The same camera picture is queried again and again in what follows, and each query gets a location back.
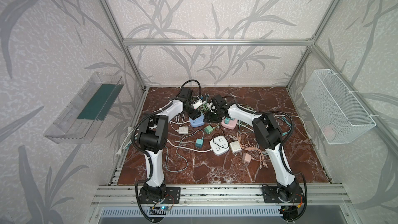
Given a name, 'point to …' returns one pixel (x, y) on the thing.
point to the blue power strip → (197, 122)
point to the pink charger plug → (246, 157)
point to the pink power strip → (231, 125)
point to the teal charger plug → (199, 143)
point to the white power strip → (219, 144)
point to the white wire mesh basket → (339, 115)
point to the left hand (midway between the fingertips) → (198, 106)
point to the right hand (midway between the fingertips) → (205, 115)
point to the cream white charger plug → (183, 130)
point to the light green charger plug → (208, 129)
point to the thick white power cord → (189, 148)
